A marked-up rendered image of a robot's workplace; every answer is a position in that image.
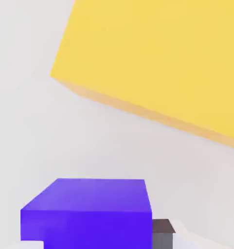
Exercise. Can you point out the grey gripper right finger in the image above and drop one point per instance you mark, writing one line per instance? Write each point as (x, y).
(163, 233)

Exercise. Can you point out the large yellow box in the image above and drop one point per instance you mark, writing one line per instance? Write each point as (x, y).
(157, 62)

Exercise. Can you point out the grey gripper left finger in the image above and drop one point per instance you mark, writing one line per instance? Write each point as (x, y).
(29, 245)

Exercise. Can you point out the small purple cube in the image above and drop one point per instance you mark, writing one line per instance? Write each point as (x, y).
(93, 217)

